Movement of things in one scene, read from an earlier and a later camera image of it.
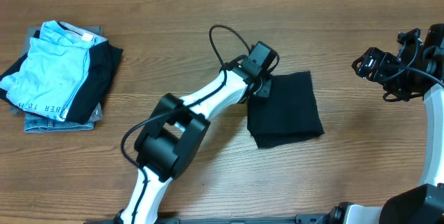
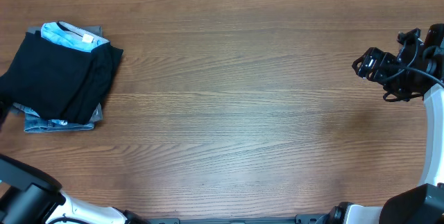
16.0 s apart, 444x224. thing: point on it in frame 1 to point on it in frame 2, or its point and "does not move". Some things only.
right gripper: [368, 65] does not move
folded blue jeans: [40, 123] does not move
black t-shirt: [288, 114] to [54, 80]
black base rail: [319, 218] does not move
